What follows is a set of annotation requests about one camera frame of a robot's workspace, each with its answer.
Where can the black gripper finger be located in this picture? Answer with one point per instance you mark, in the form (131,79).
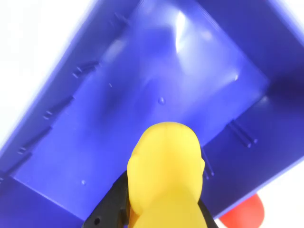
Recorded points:
(209,222)
(107,209)

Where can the yellow toy duck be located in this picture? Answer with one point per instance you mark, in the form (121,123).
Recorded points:
(166,178)

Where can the red toy duck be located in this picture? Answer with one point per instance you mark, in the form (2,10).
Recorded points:
(247,213)

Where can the blue plastic box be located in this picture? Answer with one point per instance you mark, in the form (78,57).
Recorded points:
(118,118)

